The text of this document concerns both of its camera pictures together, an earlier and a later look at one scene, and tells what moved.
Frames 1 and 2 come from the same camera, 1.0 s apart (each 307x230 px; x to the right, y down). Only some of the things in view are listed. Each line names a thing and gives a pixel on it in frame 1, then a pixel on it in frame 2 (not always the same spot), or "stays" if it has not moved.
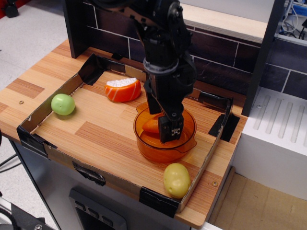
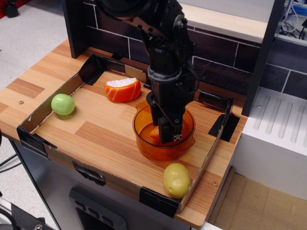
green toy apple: [63, 104] stays
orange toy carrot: [152, 125] -> [155, 132]
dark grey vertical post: [270, 30] stays
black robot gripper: [172, 81] stays
